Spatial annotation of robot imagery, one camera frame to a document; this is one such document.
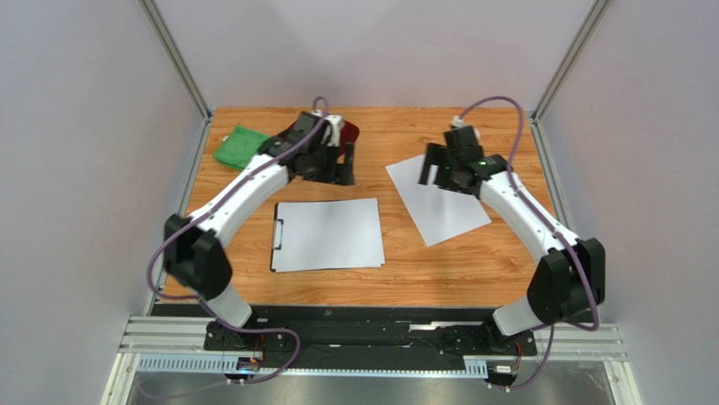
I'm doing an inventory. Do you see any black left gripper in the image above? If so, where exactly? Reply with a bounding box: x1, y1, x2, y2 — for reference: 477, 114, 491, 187
303, 141, 354, 186

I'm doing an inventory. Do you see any white paper sheet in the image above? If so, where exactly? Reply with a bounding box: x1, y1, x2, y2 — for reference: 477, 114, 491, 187
386, 155, 491, 246
275, 198, 386, 273

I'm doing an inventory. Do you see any black clipboard folder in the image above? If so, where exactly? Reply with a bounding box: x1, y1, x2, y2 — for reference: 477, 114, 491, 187
270, 202, 284, 273

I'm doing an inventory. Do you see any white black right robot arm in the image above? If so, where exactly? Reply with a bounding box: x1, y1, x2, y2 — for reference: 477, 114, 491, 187
419, 126, 606, 353

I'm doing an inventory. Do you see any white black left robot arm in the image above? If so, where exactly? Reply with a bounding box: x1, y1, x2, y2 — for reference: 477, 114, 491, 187
156, 110, 360, 337

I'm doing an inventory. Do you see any dark red cap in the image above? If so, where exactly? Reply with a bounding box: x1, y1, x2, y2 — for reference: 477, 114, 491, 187
310, 122, 360, 163

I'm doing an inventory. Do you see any green folded cloth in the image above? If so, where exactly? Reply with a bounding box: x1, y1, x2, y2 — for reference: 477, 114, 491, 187
214, 126, 269, 171

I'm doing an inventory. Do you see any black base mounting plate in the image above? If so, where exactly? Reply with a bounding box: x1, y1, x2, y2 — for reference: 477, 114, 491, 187
150, 303, 597, 372

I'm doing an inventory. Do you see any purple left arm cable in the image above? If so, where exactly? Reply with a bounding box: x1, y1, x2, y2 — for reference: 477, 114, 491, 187
134, 96, 330, 394

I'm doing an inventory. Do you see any aluminium frame rail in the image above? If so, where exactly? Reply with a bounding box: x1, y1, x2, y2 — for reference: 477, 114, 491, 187
102, 305, 641, 404

